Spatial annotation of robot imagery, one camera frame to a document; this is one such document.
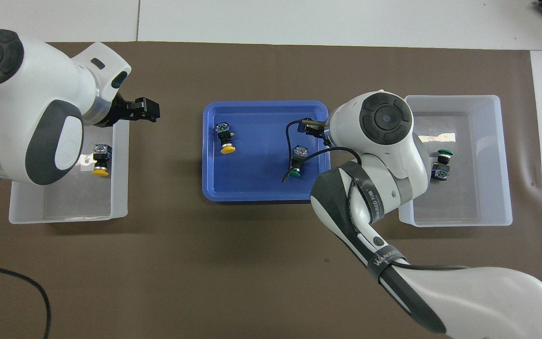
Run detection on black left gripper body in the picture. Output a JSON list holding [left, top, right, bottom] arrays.
[[93, 92, 136, 128]]

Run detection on green push button switch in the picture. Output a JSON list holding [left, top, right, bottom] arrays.
[[288, 145, 310, 179], [431, 148, 455, 182]]

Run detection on yellow push button switch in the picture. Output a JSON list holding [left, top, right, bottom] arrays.
[[91, 145, 113, 178], [215, 122, 236, 155]]

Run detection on blue plastic tray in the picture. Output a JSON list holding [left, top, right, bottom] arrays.
[[202, 100, 332, 203]]

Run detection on translucent white plastic box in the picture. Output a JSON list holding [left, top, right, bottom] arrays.
[[397, 95, 513, 228], [8, 120, 130, 225]]

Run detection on brown paper table mat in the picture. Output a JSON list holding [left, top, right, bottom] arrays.
[[0, 41, 542, 339]]

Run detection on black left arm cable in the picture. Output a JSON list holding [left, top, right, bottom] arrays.
[[0, 262, 52, 339]]

